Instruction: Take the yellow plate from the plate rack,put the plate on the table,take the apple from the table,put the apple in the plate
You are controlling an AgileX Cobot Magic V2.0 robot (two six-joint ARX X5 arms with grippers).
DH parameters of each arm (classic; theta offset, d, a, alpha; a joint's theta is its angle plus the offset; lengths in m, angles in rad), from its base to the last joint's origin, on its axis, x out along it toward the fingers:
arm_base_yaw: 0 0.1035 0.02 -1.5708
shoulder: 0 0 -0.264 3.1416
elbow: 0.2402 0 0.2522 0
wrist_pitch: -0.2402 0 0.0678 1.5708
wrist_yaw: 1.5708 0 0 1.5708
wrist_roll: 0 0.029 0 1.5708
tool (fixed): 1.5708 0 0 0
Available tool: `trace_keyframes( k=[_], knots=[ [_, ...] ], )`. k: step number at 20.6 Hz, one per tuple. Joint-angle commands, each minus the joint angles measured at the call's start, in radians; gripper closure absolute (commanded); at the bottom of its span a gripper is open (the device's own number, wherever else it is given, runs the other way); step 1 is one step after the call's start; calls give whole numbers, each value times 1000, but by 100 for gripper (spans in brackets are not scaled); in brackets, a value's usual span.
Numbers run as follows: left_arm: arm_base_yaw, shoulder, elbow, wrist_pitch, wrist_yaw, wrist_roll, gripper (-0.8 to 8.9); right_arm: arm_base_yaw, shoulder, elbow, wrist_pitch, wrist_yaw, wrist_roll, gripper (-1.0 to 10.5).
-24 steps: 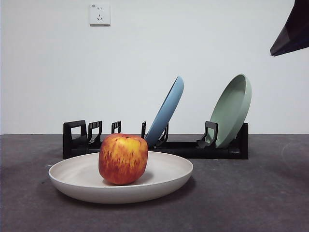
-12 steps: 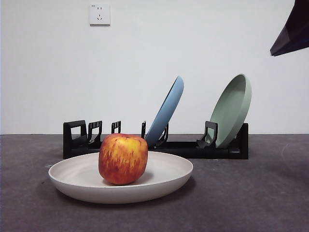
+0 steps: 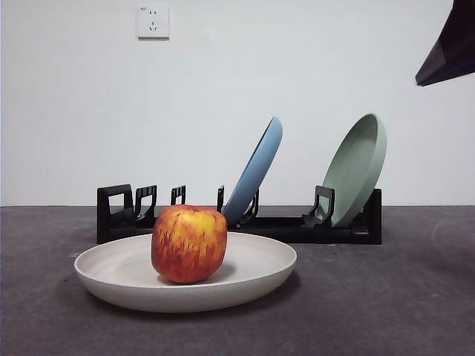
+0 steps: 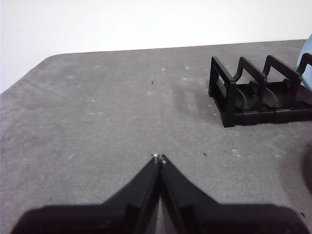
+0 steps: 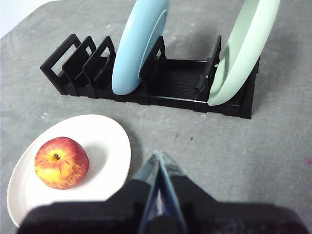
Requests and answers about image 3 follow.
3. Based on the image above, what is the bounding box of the cream round plate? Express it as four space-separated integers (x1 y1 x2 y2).
73 231 298 314

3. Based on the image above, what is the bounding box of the red yellow apple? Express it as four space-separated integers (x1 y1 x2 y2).
151 204 228 285

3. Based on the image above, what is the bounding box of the green round plate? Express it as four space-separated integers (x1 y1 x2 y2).
321 113 388 228

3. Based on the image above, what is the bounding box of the blue round plate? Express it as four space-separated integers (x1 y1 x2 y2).
221 116 284 227

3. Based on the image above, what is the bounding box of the black plate rack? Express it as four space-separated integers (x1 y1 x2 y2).
96 184 383 245

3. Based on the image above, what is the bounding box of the white wall socket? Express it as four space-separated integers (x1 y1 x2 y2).
137 5 170 40

